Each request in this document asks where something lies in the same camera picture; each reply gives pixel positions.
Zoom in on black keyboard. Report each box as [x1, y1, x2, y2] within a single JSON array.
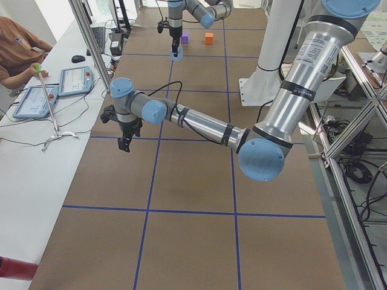
[[91, 27, 105, 54]]

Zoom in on white chair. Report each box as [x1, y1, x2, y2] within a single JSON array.
[[298, 72, 346, 135]]

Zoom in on aluminium frame post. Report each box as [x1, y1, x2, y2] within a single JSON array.
[[68, 0, 111, 92]]

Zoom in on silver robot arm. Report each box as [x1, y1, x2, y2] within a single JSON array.
[[110, 1, 379, 182], [167, 0, 233, 60]]

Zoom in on light blue foam block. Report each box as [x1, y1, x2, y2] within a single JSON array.
[[171, 46, 183, 61]]

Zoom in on purple foam block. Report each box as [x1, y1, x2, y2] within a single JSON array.
[[181, 32, 190, 45]]

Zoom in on person in brown shirt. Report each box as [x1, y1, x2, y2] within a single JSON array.
[[1, 16, 53, 89]]

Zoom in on black computer mouse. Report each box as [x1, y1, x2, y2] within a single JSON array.
[[71, 55, 85, 63]]

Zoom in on metal grabber stick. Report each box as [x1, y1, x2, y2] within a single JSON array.
[[33, 64, 79, 152]]

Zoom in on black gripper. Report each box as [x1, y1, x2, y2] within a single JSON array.
[[117, 118, 143, 152], [169, 27, 181, 57]]

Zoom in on far teach pendant tablet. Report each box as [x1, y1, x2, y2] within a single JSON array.
[[58, 66, 94, 97]]

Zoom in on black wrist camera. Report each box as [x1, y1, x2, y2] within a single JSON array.
[[100, 105, 117, 124], [157, 17, 169, 34]]

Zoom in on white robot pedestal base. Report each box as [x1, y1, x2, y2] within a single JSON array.
[[239, 0, 304, 106]]

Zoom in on black power adapter box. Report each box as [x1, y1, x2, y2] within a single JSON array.
[[109, 33, 123, 56]]

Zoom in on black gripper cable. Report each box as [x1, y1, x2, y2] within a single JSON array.
[[145, 80, 230, 143]]

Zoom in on teach pendant tablet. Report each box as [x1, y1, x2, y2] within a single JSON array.
[[58, 66, 94, 97], [12, 86, 50, 119]]

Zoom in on red cylinder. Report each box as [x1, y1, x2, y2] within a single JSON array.
[[0, 257, 39, 281]]

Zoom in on orange foam block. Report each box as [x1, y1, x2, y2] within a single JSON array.
[[204, 32, 214, 45]]

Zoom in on near teach pendant tablet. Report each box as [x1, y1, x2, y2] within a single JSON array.
[[12, 86, 50, 119]]

